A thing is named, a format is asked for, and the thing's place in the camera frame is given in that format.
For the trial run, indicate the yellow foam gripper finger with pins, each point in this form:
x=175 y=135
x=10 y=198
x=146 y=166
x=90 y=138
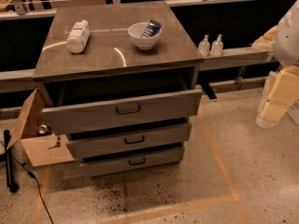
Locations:
x=280 y=92

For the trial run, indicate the blue rxbar wrapper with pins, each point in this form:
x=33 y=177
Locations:
x=152 y=29

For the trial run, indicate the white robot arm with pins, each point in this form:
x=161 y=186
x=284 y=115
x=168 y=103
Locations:
x=286 y=38

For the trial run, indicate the white ceramic bowl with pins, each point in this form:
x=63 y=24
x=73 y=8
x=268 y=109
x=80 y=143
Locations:
x=135 y=32

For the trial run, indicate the right sanitizer pump bottle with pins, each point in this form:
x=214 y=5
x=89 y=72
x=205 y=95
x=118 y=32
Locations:
x=217 y=47

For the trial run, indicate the sanitizer pump bottle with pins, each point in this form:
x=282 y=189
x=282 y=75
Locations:
x=217 y=47
x=204 y=46

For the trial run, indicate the left sanitizer pump bottle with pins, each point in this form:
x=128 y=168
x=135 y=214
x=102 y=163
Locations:
x=204 y=46

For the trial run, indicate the grey drawer cabinet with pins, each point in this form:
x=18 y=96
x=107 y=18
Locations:
x=111 y=67

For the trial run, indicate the bottom grey drawer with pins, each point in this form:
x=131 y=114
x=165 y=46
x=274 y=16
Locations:
x=134 y=162

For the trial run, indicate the grey drawer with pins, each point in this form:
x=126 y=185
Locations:
x=134 y=162
x=122 y=112
x=121 y=142

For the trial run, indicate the middle grey drawer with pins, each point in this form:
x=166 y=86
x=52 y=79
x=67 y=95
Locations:
x=121 y=142

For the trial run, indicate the white plastic bottle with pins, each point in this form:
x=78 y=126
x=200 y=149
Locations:
x=78 y=37

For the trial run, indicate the top grey drawer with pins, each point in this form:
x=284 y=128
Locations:
x=122 y=112

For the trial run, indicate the metal can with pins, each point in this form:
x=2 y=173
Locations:
x=44 y=129

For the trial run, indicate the brown cardboard box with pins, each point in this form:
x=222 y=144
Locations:
x=40 y=149

